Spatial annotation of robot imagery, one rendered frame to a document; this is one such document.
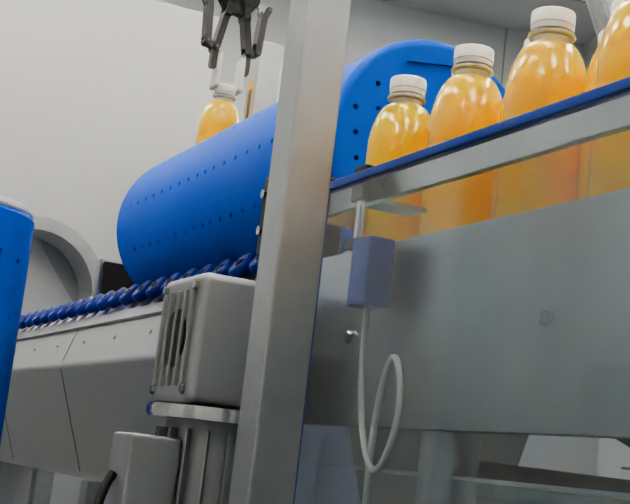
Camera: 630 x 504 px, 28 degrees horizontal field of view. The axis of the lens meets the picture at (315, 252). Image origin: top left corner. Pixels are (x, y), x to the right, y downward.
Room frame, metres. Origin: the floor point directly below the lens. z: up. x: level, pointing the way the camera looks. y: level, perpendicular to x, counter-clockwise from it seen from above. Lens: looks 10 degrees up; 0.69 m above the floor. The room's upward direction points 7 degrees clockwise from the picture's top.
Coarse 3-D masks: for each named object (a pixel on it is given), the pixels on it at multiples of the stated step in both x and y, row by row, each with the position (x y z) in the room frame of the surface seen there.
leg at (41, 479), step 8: (32, 472) 3.34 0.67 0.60; (40, 472) 3.30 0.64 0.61; (48, 472) 3.31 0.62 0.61; (32, 480) 3.32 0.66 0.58; (40, 480) 3.30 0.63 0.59; (48, 480) 3.31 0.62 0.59; (32, 488) 3.31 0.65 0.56; (40, 488) 3.30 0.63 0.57; (48, 488) 3.31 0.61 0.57; (32, 496) 3.30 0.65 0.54; (40, 496) 3.30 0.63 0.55; (48, 496) 3.31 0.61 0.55
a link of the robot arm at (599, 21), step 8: (592, 0) 1.88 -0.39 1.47; (600, 0) 1.86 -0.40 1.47; (608, 0) 1.85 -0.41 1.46; (592, 8) 1.88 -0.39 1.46; (600, 8) 1.86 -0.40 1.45; (608, 8) 1.85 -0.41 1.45; (592, 16) 1.89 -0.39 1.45; (600, 16) 1.87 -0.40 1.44; (608, 16) 1.85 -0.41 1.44; (600, 24) 1.87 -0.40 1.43
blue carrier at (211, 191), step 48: (384, 48) 1.46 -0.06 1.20; (432, 48) 1.48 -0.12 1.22; (384, 96) 1.46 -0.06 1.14; (432, 96) 1.49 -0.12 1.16; (240, 144) 1.71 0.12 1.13; (336, 144) 1.43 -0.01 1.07; (144, 192) 2.10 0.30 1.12; (192, 192) 1.86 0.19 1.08; (240, 192) 1.69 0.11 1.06; (144, 240) 2.09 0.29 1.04; (192, 240) 1.90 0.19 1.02; (240, 240) 1.75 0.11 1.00
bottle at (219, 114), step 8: (216, 96) 2.17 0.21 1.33; (224, 96) 2.16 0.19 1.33; (232, 96) 2.17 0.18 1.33; (208, 104) 2.16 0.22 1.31; (216, 104) 2.15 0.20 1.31; (224, 104) 2.15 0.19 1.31; (232, 104) 2.16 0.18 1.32; (208, 112) 2.15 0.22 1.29; (216, 112) 2.15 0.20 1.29; (224, 112) 2.15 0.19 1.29; (232, 112) 2.16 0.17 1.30; (200, 120) 2.17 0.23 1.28; (208, 120) 2.15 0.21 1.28; (216, 120) 2.15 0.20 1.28; (224, 120) 2.15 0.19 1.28; (232, 120) 2.16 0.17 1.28; (200, 128) 2.16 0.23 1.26; (208, 128) 2.15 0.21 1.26; (216, 128) 2.15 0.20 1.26; (224, 128) 2.15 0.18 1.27; (200, 136) 2.16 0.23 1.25; (208, 136) 2.15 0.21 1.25
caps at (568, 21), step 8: (616, 0) 1.00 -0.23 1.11; (624, 0) 0.99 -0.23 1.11; (544, 8) 1.04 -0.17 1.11; (552, 8) 1.03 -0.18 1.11; (560, 8) 1.03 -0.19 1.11; (536, 16) 1.04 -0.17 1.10; (544, 16) 1.04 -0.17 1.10; (552, 16) 1.03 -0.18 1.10; (560, 16) 1.03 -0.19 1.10; (568, 16) 1.04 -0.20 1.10; (536, 24) 1.04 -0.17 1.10; (544, 24) 1.04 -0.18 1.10; (552, 24) 1.03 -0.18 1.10; (560, 24) 1.03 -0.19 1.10; (568, 24) 1.04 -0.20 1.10; (600, 32) 1.08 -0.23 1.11; (600, 40) 1.08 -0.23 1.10
